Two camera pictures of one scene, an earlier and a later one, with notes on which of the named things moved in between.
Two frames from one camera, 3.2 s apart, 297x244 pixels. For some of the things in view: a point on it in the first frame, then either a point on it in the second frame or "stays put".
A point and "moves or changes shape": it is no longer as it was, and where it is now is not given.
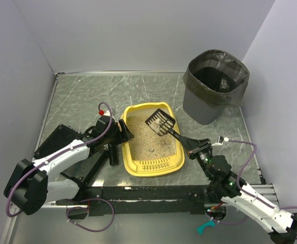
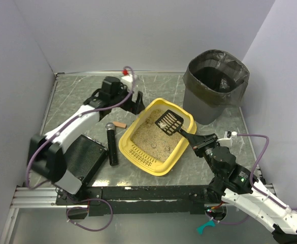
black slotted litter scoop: x=162 y=123 to x=170 y=122
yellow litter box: x=149 y=153 moves or changes shape
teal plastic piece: x=200 y=229 stays put
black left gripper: x=121 y=128 to x=134 y=102
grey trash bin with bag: x=213 y=80 stays put
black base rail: x=139 y=200 stays put
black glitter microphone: x=112 y=154 stays put
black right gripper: x=199 y=148 to x=199 y=142
